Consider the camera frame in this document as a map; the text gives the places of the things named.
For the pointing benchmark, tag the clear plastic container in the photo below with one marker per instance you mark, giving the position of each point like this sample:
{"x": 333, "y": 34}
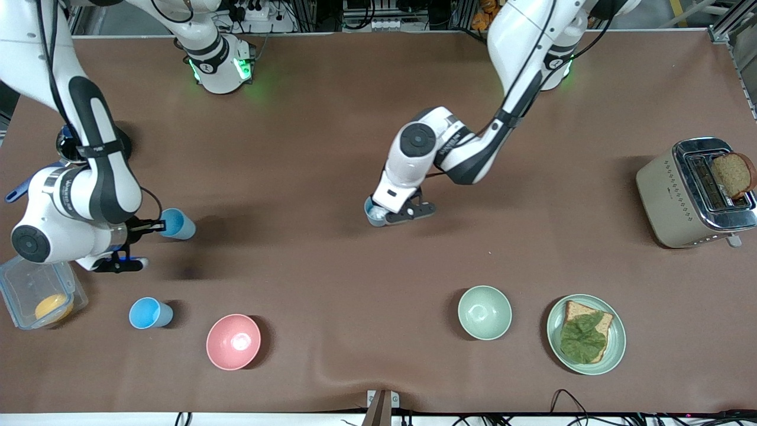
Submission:
{"x": 23, "y": 290}

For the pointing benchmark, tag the metal table edge bracket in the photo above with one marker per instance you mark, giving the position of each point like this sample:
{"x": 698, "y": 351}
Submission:
{"x": 381, "y": 405}

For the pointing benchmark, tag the pink bowl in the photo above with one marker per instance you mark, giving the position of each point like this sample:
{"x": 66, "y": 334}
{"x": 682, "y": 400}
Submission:
{"x": 233, "y": 342}

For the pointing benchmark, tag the blue plastic cup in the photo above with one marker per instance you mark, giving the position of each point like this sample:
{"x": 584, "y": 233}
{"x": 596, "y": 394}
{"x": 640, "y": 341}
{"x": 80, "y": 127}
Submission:
{"x": 371, "y": 218}
{"x": 145, "y": 313}
{"x": 180, "y": 225}

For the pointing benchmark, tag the white power strip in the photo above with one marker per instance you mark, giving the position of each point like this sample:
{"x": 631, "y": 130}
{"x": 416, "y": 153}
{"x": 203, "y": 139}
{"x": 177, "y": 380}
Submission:
{"x": 254, "y": 13}

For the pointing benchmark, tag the green lettuce leaf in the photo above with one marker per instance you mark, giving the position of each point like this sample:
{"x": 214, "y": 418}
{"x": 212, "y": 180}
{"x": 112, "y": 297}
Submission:
{"x": 582, "y": 340}

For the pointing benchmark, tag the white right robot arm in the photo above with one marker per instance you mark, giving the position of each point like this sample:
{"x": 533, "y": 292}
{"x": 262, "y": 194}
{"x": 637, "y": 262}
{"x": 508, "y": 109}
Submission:
{"x": 89, "y": 195}

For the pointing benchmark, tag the orange round food piece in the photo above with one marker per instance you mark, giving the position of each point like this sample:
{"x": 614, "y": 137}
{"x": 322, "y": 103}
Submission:
{"x": 52, "y": 307}

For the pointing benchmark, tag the beige chrome toaster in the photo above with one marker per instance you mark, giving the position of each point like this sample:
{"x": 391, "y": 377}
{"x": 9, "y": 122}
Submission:
{"x": 662, "y": 201}

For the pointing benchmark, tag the pale green plate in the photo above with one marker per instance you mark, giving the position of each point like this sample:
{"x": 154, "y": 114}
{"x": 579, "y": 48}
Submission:
{"x": 616, "y": 346}

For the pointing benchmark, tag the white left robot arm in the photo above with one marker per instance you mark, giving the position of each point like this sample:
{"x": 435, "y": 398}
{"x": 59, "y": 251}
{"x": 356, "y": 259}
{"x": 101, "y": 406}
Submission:
{"x": 414, "y": 142}

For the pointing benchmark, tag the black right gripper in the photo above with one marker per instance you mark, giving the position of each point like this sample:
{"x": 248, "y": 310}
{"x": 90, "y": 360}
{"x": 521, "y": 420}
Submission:
{"x": 137, "y": 229}

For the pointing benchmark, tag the orange snack bag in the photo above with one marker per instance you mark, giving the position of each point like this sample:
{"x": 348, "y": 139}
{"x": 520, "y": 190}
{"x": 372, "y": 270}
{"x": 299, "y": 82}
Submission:
{"x": 482, "y": 15}

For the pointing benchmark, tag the pale green bowl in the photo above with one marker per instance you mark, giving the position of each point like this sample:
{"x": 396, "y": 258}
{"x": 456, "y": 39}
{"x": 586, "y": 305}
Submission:
{"x": 484, "y": 312}

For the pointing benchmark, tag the dark toast slice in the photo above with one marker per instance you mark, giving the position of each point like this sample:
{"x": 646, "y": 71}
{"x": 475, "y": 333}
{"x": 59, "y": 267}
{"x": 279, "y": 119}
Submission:
{"x": 730, "y": 174}

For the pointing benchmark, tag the aluminium frame rail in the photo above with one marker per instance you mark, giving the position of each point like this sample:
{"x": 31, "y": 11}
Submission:
{"x": 733, "y": 21}

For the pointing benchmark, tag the brown bread slice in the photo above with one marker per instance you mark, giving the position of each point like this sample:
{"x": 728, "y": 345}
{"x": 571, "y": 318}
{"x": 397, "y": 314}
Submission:
{"x": 576, "y": 309}

